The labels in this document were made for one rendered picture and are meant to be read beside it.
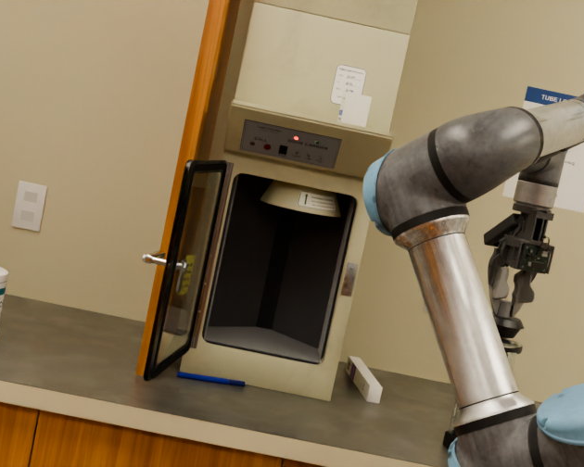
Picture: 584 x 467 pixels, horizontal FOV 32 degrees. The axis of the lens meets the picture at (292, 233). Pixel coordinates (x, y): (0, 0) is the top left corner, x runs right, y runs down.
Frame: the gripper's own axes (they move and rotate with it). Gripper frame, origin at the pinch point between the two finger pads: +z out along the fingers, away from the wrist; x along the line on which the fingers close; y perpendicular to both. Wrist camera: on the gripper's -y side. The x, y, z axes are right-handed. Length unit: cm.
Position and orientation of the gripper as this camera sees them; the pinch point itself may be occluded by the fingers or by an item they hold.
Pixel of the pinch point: (503, 308)
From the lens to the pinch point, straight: 197.6
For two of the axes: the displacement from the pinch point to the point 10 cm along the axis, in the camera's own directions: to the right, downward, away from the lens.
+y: 2.7, 1.5, -9.5
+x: 9.4, 1.7, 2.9
